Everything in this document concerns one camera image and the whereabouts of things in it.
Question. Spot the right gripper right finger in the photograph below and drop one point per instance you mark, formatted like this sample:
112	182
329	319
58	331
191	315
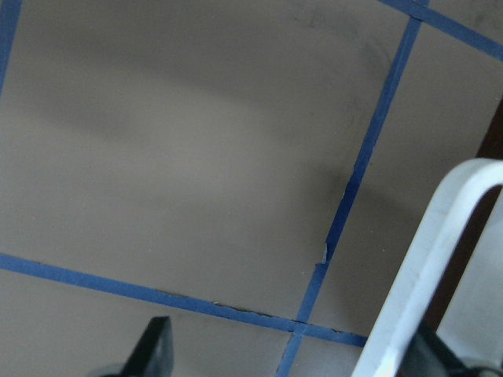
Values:
427	355

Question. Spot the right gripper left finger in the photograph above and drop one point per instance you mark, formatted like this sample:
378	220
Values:
153	354

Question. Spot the white drawer handle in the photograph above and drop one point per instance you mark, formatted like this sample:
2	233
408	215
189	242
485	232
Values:
472	324

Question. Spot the dark wooden drawer box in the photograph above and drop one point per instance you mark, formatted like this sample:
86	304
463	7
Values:
490	148

